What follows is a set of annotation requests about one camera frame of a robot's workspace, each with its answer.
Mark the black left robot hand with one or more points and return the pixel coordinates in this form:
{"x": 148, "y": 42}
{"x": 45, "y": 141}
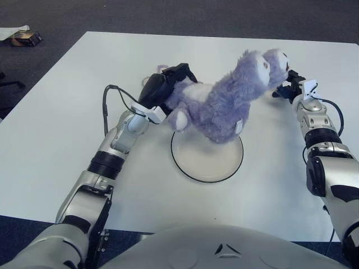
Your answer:
{"x": 157, "y": 87}

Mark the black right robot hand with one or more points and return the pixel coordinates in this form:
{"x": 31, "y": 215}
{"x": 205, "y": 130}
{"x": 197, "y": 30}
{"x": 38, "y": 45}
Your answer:
{"x": 293, "y": 87}

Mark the purple plush bunny doll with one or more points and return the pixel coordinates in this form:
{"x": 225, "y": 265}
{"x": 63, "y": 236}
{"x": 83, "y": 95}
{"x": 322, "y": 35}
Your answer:
{"x": 224, "y": 112}

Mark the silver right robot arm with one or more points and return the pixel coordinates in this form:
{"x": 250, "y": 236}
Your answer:
{"x": 322, "y": 168}

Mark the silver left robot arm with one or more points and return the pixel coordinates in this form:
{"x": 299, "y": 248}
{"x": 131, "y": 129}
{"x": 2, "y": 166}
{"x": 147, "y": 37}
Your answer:
{"x": 106, "y": 151}

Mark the white plate with black rim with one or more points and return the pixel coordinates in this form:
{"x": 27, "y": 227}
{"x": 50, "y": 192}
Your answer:
{"x": 207, "y": 162}

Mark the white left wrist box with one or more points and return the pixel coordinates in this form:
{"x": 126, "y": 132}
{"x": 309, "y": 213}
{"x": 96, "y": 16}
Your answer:
{"x": 154, "y": 113}

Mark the black cardboard box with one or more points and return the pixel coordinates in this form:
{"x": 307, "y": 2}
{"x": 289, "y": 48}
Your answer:
{"x": 26, "y": 39}

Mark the black office chair base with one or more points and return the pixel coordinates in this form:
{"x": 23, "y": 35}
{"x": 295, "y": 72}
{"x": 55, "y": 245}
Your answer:
{"x": 9, "y": 83}

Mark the grey robot torso shell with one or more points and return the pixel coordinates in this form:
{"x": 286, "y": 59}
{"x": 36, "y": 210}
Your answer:
{"x": 224, "y": 246}

